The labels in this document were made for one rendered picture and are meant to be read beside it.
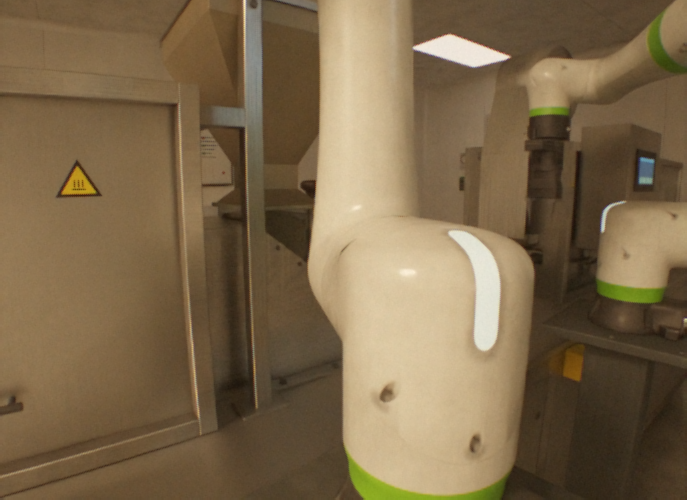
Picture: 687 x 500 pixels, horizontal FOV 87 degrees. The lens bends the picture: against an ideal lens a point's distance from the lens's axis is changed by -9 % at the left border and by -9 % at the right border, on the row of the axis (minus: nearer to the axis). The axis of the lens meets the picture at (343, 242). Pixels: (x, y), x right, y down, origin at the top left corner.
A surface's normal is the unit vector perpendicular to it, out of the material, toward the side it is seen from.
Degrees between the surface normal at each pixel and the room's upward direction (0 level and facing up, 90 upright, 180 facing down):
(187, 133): 90
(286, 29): 114
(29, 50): 90
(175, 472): 0
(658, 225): 88
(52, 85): 90
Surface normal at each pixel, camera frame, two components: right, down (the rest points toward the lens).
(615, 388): -0.74, 0.10
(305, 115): 0.53, 0.51
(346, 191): -0.41, 0.04
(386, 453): -0.58, 0.12
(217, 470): 0.00, -0.99
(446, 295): -0.14, 0.13
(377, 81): 0.16, 0.12
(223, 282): 0.58, 0.12
